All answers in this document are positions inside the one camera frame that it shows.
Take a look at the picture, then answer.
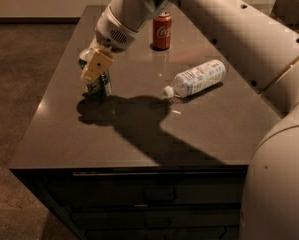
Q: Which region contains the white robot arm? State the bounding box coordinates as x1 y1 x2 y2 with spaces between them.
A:
90 0 299 240

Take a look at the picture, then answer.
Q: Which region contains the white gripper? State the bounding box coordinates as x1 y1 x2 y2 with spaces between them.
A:
80 7 138 83

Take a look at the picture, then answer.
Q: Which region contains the green soda can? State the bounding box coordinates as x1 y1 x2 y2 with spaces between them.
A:
79 57 112 97

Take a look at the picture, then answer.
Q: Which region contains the dark drawer cabinet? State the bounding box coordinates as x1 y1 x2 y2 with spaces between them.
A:
11 168 246 240

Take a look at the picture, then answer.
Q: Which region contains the clear plastic water bottle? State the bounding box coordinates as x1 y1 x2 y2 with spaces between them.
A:
163 60 226 98

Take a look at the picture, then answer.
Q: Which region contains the red cola can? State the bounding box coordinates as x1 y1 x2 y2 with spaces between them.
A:
152 11 172 50

